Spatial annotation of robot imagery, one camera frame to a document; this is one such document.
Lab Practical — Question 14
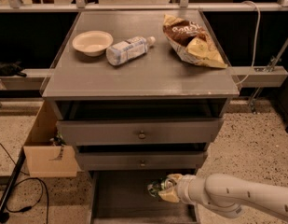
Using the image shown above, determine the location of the clear plastic water bottle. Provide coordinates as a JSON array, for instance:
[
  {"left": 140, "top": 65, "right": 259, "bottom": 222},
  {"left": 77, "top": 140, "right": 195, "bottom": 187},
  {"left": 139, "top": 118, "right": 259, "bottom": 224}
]
[{"left": 106, "top": 36, "right": 156, "bottom": 66}]

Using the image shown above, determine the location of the grey drawer cabinet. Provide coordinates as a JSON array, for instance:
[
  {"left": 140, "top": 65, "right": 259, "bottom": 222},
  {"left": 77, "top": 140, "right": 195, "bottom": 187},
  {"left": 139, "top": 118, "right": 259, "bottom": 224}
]
[{"left": 39, "top": 9, "right": 242, "bottom": 224}]

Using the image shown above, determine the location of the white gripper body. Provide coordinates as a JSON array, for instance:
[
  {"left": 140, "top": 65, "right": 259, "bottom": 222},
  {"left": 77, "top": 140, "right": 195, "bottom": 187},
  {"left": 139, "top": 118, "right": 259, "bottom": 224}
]
[{"left": 175, "top": 175, "right": 209, "bottom": 204}]

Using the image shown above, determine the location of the brown yellow chip bag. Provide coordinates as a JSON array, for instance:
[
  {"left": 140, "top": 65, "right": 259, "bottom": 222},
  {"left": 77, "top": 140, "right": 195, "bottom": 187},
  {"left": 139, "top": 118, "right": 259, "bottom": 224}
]
[{"left": 163, "top": 14, "right": 227, "bottom": 69}]

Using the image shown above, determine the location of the grey middle drawer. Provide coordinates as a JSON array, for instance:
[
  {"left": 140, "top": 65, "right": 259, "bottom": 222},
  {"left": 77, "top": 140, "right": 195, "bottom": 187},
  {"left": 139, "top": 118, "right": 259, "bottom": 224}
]
[{"left": 75, "top": 151, "right": 208, "bottom": 171}]

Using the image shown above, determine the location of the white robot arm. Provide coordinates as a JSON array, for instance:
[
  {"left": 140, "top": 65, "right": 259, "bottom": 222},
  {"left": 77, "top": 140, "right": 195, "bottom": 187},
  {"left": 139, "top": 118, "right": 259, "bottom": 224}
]
[{"left": 158, "top": 174, "right": 288, "bottom": 222}]

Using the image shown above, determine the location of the grey open bottom drawer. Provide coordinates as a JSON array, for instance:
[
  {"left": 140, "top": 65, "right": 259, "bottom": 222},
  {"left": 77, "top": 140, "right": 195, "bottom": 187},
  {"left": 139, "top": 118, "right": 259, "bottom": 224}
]
[{"left": 87, "top": 170, "right": 200, "bottom": 224}]

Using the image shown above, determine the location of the cardboard box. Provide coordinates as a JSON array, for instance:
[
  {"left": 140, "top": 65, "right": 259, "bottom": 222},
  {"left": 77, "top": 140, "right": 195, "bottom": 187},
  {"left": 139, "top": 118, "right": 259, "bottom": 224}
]
[{"left": 23, "top": 102, "right": 78, "bottom": 177}]

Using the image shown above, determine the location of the black floor cable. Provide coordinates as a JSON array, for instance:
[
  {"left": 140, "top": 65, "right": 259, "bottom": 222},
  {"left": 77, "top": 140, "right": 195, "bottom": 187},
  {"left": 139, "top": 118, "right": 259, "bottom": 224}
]
[{"left": 0, "top": 136, "right": 50, "bottom": 224}]

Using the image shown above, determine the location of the green soda can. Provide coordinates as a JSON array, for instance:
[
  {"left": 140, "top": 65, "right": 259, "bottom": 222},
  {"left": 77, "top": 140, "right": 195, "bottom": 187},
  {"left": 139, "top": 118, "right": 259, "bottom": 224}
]
[{"left": 147, "top": 177, "right": 176, "bottom": 198}]

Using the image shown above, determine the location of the black object on ledge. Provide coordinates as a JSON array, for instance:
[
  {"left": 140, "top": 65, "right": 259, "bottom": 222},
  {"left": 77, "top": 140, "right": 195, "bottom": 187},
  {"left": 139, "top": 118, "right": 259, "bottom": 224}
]
[{"left": 0, "top": 62, "right": 27, "bottom": 77}]

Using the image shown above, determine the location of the white hanging cable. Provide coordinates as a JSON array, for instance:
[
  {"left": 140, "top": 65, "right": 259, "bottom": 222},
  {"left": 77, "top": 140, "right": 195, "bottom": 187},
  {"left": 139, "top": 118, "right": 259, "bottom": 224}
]
[{"left": 236, "top": 0, "right": 262, "bottom": 87}]

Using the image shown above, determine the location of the white paper bowl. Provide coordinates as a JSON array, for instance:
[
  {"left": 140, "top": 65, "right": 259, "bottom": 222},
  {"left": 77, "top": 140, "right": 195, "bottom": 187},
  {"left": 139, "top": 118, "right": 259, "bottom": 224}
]
[{"left": 72, "top": 31, "right": 113, "bottom": 57}]

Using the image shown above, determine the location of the grey top drawer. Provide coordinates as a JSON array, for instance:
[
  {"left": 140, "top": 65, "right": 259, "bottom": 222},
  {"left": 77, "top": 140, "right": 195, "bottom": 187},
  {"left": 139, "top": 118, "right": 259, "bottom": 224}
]
[{"left": 57, "top": 119, "right": 224, "bottom": 146}]

